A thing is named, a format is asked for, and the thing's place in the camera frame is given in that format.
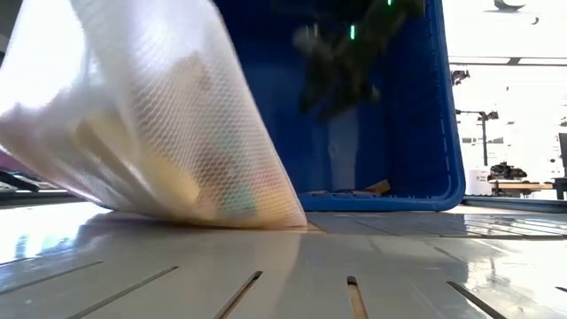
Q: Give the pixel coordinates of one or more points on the blue plastic bin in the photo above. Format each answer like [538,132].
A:
[412,133]

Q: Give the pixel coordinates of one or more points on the black background robot arm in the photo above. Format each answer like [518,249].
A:
[507,170]

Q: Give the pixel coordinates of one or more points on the background wooden table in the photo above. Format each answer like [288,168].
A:
[522,186]

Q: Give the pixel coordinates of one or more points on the long grey slotted divider board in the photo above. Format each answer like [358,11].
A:
[221,274]

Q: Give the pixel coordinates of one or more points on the black ceiling camera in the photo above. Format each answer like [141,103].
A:
[460,76]

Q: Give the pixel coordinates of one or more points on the black keyboard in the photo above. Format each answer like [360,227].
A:
[17,181]

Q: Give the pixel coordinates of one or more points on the white storage container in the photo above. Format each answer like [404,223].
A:
[478,181]

